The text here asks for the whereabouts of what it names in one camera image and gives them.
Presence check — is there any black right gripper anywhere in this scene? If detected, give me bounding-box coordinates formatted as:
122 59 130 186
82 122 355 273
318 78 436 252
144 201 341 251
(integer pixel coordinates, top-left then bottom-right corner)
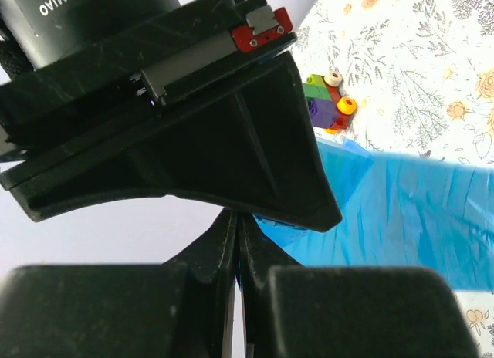
1 0 342 232

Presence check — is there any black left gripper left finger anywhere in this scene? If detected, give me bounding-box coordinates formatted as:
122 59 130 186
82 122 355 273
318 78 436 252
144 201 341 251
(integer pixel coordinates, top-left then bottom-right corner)
1 210 237 357

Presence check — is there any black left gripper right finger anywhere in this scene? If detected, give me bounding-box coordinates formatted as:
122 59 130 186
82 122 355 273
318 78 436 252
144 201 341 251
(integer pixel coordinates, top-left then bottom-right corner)
236 214 478 357

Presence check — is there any blue plastic trash bag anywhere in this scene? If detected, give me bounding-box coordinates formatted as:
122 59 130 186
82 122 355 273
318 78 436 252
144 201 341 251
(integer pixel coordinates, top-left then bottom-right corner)
258 140 493 291

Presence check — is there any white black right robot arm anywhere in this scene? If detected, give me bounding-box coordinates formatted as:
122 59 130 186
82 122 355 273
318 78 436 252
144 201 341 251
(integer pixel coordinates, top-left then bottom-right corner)
1 0 341 231

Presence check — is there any colourful toy brick car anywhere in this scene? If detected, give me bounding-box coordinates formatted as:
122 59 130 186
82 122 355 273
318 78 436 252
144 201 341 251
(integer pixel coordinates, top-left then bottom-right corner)
303 70 357 134

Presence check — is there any floral table mat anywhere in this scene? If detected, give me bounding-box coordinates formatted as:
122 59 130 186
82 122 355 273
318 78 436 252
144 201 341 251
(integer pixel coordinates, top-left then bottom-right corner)
291 0 493 357

